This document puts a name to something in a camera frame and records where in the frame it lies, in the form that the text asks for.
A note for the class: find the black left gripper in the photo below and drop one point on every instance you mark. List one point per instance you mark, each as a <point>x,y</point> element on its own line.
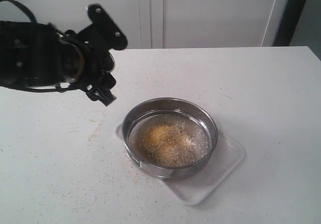
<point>96,79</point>

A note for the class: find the grain mixture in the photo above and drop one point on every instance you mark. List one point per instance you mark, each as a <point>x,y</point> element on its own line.
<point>168,145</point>

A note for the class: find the stainless steel cup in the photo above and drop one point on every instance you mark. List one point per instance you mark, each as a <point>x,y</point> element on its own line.
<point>72,60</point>

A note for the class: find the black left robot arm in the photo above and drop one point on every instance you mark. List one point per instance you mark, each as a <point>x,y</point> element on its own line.
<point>40,58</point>

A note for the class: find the round steel mesh sieve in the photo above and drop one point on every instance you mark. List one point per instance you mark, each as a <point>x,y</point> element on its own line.
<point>195,120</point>

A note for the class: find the white cabinet with doors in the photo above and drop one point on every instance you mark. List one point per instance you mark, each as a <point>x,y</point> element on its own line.
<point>174,23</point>

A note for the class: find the white plastic tray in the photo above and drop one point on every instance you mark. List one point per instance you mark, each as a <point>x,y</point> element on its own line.
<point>193,190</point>

